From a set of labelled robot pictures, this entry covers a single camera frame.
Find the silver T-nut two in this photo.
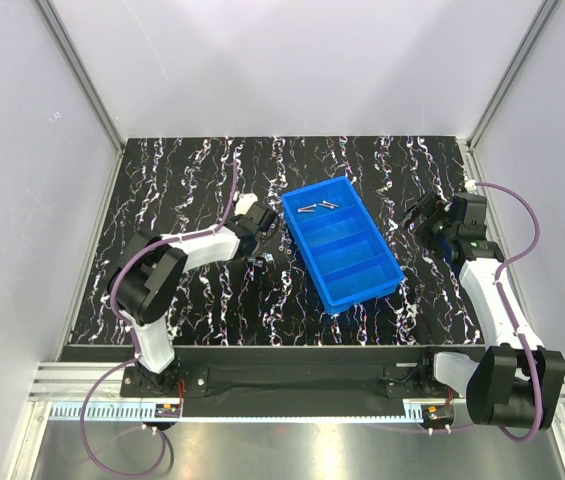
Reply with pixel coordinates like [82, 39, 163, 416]
[247, 257, 264, 267]

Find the silver bolt one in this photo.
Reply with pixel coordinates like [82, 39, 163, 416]
[319, 200, 339, 209]

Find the silver bolt two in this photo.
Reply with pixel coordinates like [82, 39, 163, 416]
[297, 205, 316, 213]

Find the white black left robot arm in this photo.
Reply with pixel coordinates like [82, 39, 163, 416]
[107, 200, 278, 392]

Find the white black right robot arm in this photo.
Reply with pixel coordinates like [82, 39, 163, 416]
[399, 192, 565, 440]

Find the blue plastic divided bin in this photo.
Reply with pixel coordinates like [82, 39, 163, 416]
[281, 177, 405, 315]

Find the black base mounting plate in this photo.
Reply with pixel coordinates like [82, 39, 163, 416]
[56, 344, 488, 419]

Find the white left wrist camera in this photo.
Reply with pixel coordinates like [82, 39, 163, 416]
[234, 193, 258, 215]

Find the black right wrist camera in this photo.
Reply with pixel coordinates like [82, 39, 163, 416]
[450, 193, 487, 239]

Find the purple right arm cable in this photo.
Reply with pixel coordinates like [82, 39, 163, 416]
[464, 178, 548, 444]

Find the right aluminium corner post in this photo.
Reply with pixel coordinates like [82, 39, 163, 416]
[466, 0, 562, 151]

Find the aluminium corner post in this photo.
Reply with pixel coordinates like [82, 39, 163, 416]
[466, 0, 562, 151]
[32, 0, 126, 154]

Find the left aluminium corner post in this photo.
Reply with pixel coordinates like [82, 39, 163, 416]
[32, 0, 126, 154]

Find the aluminium frame rail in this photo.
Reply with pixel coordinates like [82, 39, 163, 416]
[26, 363, 565, 426]

